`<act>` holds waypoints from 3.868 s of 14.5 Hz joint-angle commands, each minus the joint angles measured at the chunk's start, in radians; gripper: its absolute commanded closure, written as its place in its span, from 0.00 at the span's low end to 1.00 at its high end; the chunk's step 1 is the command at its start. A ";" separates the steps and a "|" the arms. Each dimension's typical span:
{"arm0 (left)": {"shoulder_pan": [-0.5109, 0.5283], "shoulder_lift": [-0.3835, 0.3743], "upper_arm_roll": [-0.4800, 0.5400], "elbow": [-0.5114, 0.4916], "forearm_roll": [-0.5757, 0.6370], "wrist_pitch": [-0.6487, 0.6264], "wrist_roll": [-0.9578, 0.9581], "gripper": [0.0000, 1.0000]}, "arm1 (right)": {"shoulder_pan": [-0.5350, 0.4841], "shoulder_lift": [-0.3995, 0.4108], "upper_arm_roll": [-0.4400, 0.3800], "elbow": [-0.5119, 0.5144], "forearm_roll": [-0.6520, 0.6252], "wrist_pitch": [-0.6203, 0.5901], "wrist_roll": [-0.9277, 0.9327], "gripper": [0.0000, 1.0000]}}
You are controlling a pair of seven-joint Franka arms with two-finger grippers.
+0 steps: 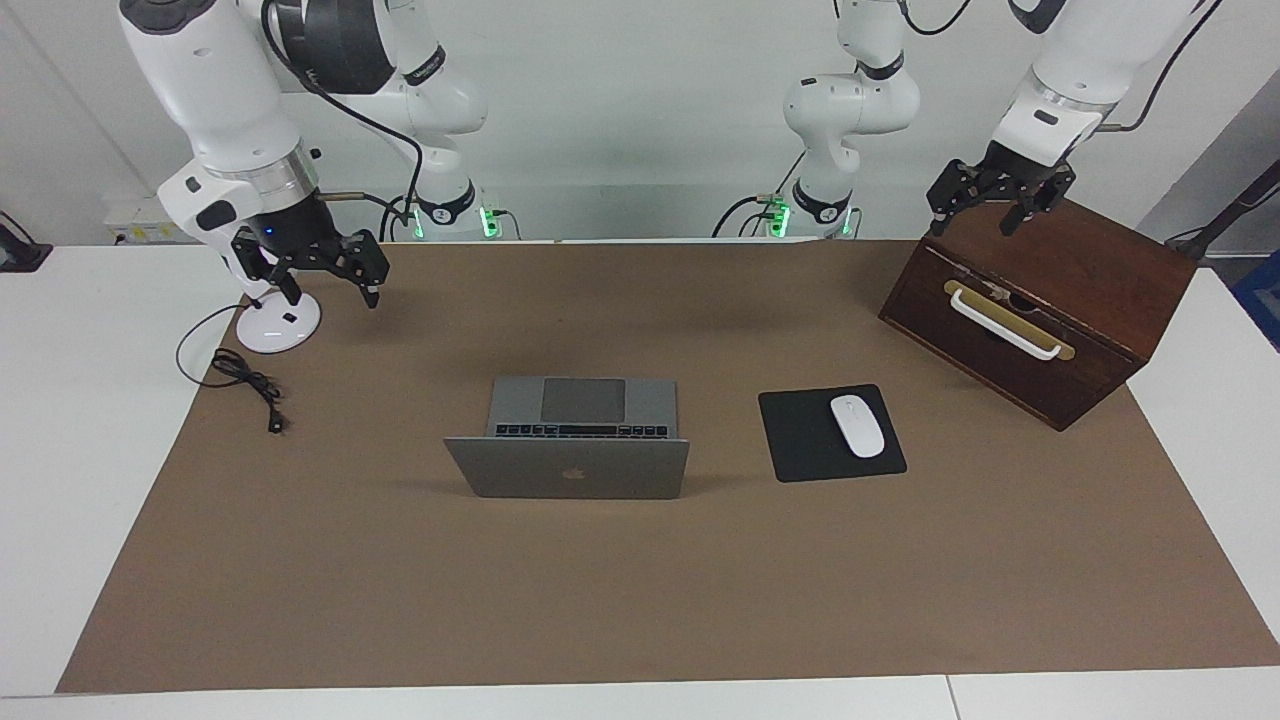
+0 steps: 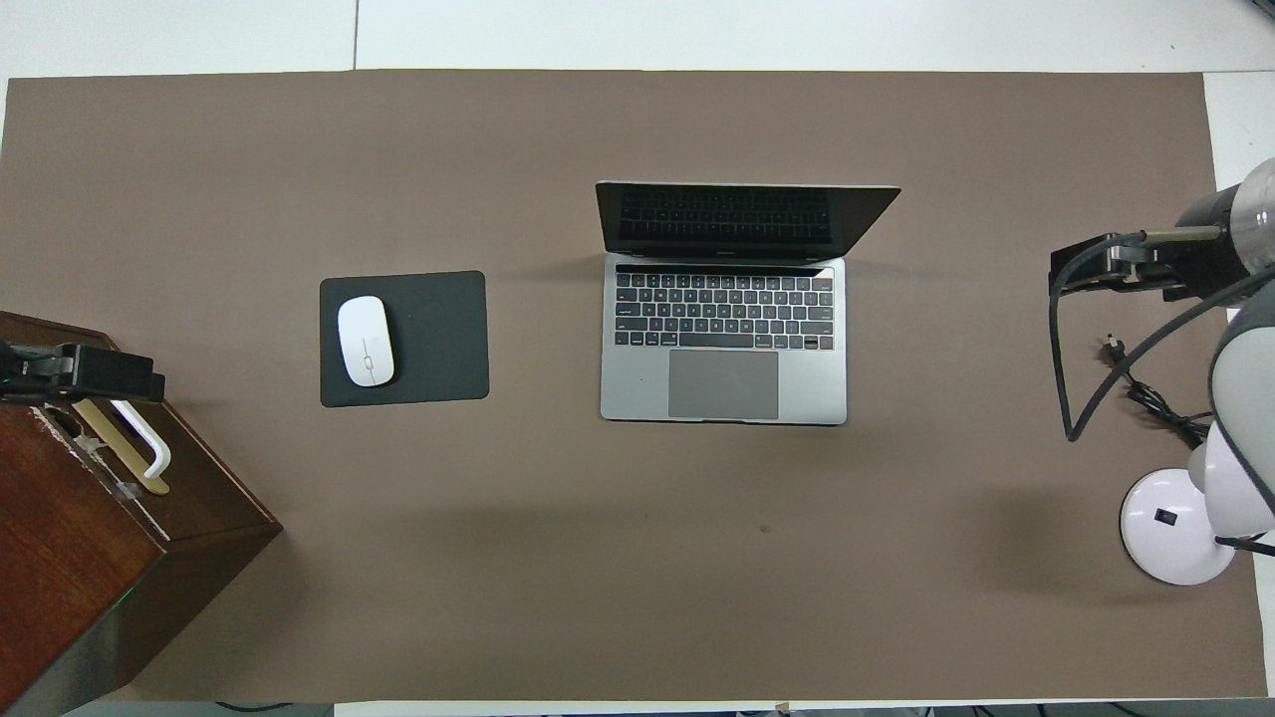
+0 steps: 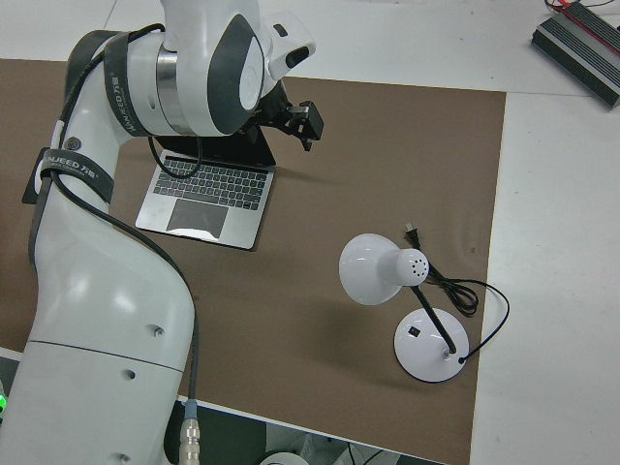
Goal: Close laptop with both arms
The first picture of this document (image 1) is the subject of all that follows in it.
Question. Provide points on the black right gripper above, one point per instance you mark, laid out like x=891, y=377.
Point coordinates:
x=290, y=235

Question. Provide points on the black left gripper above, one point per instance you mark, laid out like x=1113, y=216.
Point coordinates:
x=1010, y=175

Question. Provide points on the grey aluminium laptop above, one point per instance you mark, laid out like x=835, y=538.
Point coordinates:
x=570, y=470

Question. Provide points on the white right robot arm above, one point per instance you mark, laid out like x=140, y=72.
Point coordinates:
x=200, y=80

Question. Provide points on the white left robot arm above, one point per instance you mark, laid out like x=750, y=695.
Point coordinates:
x=850, y=105

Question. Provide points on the dark wooden box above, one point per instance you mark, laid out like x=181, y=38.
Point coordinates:
x=1080, y=270

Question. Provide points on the white power strip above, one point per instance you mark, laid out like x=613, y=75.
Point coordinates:
x=140, y=232

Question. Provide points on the white computer mouse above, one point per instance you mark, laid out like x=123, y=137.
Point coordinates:
x=858, y=428

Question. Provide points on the black stand pole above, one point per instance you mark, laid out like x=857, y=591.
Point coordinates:
x=1240, y=200

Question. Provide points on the black mouse pad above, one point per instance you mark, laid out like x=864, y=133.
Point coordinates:
x=800, y=440

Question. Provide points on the blue crate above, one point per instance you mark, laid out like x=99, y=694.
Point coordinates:
x=1262, y=290

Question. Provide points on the brown table mat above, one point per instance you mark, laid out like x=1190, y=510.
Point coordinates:
x=600, y=600

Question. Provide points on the black clamp mount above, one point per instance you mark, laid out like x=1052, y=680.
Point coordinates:
x=15, y=255

